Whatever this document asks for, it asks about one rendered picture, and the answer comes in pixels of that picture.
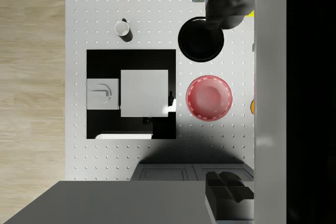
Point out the red plate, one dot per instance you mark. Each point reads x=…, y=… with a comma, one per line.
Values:
x=208, y=98

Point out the black mug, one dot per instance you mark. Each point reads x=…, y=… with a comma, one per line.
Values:
x=124, y=31

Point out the yellow bowl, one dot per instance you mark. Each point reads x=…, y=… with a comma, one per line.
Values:
x=252, y=107

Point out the black plate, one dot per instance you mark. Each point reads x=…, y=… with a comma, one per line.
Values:
x=199, y=45

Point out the yellow basket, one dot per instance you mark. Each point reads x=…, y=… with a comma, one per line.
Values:
x=250, y=14

